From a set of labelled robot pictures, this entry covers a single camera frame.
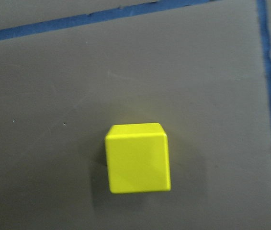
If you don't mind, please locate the yellow wooden cube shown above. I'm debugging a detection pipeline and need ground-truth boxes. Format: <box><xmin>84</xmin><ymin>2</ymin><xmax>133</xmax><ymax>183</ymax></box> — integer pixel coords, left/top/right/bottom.
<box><xmin>105</xmin><ymin>123</ymin><xmax>171</xmax><ymax>194</ymax></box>

